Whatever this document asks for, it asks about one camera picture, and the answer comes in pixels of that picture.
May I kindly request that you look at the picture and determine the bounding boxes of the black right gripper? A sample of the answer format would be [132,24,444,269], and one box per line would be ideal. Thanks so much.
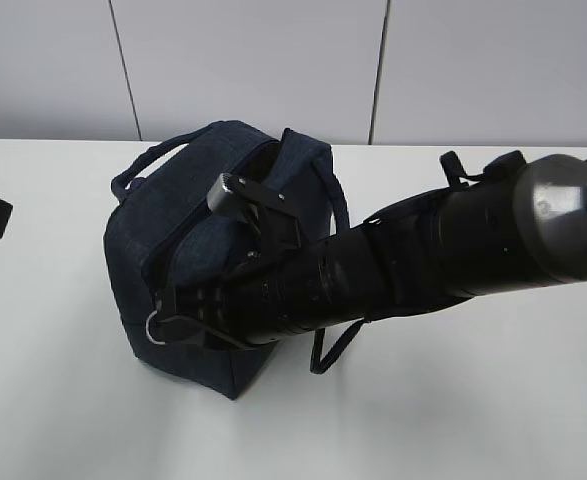
[151,239,392,349]

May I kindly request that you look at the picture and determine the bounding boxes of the navy blue fabric lunch bag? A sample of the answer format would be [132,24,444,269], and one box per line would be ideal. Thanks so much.
[103,120,350,400]

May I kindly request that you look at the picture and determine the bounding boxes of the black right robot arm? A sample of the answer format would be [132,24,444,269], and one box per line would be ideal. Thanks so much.
[145,151,587,349]

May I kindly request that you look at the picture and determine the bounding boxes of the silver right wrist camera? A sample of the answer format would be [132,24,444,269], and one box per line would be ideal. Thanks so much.
[206,173,308,255]

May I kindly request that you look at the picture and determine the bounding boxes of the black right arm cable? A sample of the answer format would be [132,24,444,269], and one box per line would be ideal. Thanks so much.
[309,319,364,376]

